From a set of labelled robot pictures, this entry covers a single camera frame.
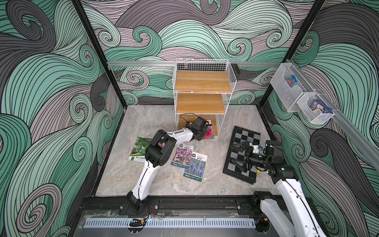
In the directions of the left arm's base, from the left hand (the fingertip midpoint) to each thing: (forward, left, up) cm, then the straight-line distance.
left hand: (207, 128), depth 100 cm
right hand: (-26, -8, +15) cm, 31 cm away
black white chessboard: (-5, -22, 0) cm, 23 cm away
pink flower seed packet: (-18, +17, -4) cm, 25 cm away
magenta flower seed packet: (-2, -1, -3) cm, 4 cm away
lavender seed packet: (-27, +10, -4) cm, 29 cm away
